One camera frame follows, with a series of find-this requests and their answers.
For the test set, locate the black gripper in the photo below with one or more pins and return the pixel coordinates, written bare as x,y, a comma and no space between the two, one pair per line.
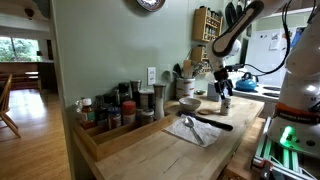
222,80

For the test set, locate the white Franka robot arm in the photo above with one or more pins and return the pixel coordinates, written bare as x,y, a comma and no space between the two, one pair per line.
300,100

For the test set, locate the white ceramic bowl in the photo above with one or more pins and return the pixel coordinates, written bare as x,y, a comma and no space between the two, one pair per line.
190,103

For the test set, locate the tall salt grinder silver top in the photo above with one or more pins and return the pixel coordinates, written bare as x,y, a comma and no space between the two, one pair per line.
159,103

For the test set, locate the blue kettle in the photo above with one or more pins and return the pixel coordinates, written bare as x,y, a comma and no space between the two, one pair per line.
246,85

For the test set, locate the small metal dish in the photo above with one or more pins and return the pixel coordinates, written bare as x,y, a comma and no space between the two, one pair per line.
200,92

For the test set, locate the wooden spoon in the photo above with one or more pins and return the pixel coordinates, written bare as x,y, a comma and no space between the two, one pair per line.
204,111

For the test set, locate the metal serving spoon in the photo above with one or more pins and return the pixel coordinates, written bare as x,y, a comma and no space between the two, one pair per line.
198,70

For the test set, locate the white stove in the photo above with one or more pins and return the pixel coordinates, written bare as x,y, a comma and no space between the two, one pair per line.
263,91

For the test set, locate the white utensil crock orange marks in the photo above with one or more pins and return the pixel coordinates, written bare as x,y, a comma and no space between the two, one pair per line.
185,88

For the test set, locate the white paper napkin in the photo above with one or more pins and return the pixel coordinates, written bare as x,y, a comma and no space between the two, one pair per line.
206,133

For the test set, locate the wooden spatula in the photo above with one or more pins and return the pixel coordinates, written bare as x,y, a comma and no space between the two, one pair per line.
187,69

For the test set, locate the small wooden spice rack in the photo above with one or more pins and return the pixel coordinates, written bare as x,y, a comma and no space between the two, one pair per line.
197,55

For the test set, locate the black ladle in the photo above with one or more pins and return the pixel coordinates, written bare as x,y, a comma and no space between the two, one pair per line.
177,70

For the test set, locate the white fridge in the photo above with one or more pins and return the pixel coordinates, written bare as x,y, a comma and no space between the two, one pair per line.
263,56

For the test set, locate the white paper note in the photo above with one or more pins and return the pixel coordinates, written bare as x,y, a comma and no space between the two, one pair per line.
275,40

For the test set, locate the large wooden spice rack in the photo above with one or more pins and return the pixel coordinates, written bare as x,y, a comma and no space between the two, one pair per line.
199,25

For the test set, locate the blue canister white lid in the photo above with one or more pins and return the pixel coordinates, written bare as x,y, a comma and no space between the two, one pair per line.
145,97

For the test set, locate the black hanging pan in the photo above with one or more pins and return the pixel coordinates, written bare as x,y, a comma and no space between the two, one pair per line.
230,13

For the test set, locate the jar silver lid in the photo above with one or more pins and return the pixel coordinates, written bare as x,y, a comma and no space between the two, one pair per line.
147,117

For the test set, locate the dark pepper grinder silver top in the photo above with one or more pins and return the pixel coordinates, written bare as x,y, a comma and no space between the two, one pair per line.
135,87

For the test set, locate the blue paper note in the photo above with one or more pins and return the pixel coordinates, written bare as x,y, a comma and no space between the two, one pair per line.
296,35

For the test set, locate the spice jar red lid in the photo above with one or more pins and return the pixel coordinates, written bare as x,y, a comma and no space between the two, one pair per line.
129,112

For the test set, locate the wooden spice tray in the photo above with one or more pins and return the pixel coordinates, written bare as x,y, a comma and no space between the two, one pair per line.
133,133

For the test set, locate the bottle black lid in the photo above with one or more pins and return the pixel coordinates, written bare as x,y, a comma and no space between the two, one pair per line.
123,90

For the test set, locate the dark jar blue lid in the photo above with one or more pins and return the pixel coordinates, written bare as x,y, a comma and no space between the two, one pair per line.
114,118

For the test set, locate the dark spice jar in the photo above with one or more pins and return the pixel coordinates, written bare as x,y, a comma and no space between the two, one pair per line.
110,99

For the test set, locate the dark sauce bottle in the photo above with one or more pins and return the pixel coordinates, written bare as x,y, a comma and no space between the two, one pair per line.
100,111

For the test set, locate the brown bottle white cap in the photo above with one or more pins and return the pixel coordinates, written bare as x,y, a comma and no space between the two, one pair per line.
87,112

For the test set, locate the window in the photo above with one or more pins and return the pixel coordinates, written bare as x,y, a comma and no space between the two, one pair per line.
20,50

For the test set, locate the red hanging lamp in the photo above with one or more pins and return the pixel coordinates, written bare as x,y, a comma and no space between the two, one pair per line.
29,12

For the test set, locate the wooden chair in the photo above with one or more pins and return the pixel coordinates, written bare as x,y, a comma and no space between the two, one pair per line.
9,123

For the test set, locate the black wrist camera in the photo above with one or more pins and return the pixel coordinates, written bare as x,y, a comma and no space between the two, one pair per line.
235,67

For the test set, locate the white wall outlet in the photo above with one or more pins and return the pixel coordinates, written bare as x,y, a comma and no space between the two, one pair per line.
151,76

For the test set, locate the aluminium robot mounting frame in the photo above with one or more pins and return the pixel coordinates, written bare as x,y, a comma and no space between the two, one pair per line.
273,156

